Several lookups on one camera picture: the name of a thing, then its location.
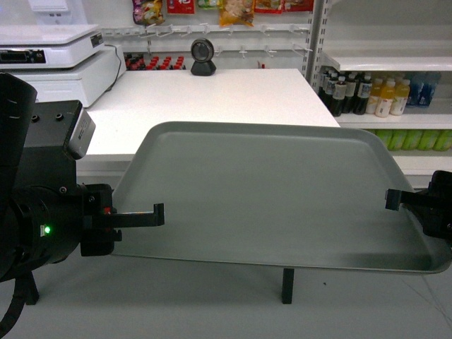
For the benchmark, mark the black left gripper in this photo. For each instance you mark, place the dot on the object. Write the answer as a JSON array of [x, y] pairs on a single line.
[[98, 236]]

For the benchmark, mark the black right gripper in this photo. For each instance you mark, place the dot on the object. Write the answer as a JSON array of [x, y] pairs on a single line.
[[436, 217]]

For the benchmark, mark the grey silver serving tray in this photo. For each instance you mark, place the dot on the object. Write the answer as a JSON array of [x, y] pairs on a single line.
[[273, 195]]

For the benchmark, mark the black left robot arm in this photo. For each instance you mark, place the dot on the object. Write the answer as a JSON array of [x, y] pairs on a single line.
[[45, 213]]

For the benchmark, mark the white checkout counter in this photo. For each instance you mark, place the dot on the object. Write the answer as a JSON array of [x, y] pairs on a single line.
[[141, 100]]

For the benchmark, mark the black table leg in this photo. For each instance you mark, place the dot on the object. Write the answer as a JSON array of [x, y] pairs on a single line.
[[288, 277]]

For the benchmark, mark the white cash drawer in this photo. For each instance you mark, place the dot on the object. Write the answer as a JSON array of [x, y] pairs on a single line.
[[86, 82]]

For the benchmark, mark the black barcode scanner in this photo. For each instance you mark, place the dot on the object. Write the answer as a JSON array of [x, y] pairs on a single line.
[[202, 51]]

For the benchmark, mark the white cash register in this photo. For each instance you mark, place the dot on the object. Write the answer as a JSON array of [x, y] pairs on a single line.
[[48, 46]]

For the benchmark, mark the purple snack packet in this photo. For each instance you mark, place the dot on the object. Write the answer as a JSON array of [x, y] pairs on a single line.
[[147, 12]]

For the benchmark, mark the red seasoning packet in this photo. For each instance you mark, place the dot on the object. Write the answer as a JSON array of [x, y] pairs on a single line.
[[181, 7]]

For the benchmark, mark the red chili packet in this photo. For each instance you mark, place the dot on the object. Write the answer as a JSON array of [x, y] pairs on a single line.
[[298, 5]]

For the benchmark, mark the yellow snack packet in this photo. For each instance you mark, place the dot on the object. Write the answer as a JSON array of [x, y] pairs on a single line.
[[240, 12]]

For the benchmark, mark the white customer display screen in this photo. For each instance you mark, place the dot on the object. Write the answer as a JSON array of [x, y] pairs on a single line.
[[58, 12]]

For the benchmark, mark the red food packet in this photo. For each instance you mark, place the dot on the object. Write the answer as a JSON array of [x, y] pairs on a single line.
[[268, 6]]

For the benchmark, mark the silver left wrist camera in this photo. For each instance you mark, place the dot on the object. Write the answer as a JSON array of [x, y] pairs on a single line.
[[82, 135]]

